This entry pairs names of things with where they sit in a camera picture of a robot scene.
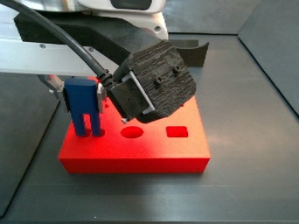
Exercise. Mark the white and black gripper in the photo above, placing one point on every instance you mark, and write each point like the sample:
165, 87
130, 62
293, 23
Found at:
112, 36

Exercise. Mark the blue square-circle peg object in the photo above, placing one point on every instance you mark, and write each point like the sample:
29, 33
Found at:
82, 98

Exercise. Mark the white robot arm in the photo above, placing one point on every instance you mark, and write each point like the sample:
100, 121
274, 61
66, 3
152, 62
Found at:
117, 11

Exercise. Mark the red foam shape-sorter block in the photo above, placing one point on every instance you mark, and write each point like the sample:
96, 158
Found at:
168, 146

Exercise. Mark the black curved foam holder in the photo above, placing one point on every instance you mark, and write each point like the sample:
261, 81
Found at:
193, 51

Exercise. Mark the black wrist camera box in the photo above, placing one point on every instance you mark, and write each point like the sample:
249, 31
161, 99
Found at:
152, 84

